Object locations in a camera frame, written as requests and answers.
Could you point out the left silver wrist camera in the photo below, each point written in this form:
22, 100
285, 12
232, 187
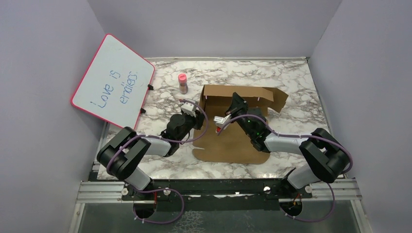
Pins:
188, 108

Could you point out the brown cardboard box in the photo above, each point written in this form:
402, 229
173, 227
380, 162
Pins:
233, 145

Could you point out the pink-capped clear bottle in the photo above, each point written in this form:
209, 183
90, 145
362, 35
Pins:
183, 86

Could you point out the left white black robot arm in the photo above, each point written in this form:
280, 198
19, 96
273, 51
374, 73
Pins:
123, 153

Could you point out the aluminium frame rail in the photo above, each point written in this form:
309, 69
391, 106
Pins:
320, 207

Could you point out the pink-framed whiteboard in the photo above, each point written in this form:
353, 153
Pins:
115, 84

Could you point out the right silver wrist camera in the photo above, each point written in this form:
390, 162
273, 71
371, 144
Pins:
220, 122

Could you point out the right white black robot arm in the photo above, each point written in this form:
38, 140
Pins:
326, 158

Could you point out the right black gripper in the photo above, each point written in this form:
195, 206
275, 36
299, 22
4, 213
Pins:
237, 104

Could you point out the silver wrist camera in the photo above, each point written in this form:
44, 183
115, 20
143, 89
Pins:
188, 108
220, 122

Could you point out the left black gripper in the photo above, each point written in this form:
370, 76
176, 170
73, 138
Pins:
198, 120

